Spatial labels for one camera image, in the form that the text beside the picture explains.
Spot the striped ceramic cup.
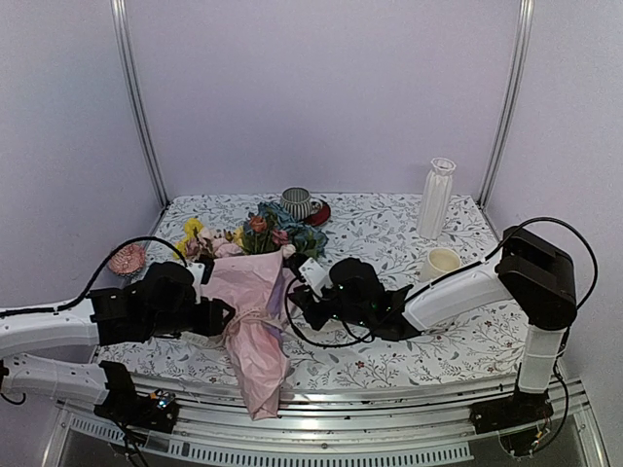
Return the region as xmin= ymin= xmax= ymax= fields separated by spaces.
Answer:
xmin=280 ymin=187 xmax=312 ymax=220

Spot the right metal frame post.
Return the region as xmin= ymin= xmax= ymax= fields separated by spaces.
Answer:
xmin=477 ymin=0 xmax=534 ymax=211

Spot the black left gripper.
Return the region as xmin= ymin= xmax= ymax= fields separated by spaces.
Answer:
xmin=145 ymin=296 xmax=236 ymax=338

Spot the cream ceramic mug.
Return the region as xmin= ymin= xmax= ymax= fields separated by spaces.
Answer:
xmin=419 ymin=247 xmax=461 ymax=283

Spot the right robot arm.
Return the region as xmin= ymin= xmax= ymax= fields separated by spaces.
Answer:
xmin=283 ymin=225 xmax=578 ymax=434

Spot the pink paper flower bouquet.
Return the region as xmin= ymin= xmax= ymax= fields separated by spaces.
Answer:
xmin=177 ymin=201 xmax=328 ymax=420

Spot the pink patterned bowl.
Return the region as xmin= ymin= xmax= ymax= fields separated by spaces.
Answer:
xmin=107 ymin=244 xmax=146 ymax=277

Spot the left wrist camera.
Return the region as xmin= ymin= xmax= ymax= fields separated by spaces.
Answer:
xmin=186 ymin=258 xmax=214 ymax=305

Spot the red patterned saucer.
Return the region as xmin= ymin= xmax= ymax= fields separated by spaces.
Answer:
xmin=304 ymin=199 xmax=331 ymax=227

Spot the left metal frame post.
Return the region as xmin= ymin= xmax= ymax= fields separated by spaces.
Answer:
xmin=110 ymin=0 xmax=169 ymax=209

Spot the metal frame post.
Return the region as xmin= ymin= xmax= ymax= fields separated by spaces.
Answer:
xmin=110 ymin=0 xmax=169 ymax=209
xmin=477 ymin=0 xmax=534 ymax=211

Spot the cream printed ribbon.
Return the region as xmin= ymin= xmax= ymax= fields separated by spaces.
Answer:
xmin=227 ymin=308 xmax=273 ymax=329

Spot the white ribbed vase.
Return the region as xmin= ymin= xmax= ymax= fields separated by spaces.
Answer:
xmin=417 ymin=158 xmax=457 ymax=240

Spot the aluminium front rail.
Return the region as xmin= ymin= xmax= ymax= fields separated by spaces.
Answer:
xmin=42 ymin=375 xmax=614 ymax=466

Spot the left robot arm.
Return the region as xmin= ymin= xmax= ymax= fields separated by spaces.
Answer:
xmin=1 ymin=262 xmax=236 ymax=434

